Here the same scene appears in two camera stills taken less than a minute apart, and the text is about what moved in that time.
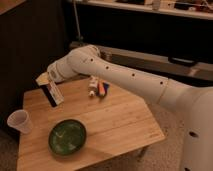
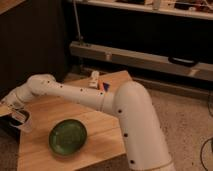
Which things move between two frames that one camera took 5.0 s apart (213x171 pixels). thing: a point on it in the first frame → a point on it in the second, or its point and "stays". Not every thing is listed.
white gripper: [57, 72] → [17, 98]
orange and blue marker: [102, 88] stays
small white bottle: [92, 86] stays
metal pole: [77, 22] stays
